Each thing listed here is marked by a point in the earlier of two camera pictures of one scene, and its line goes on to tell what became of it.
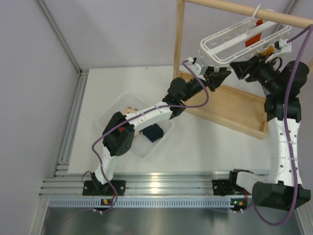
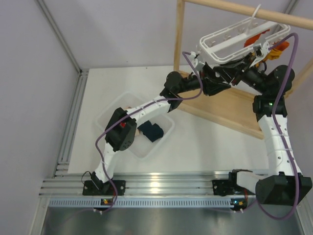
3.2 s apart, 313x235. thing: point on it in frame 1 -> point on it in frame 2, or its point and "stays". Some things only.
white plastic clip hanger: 243,40 stays
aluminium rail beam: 138,183 stays
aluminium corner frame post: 83,73 stays
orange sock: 270,50 -> 283,46
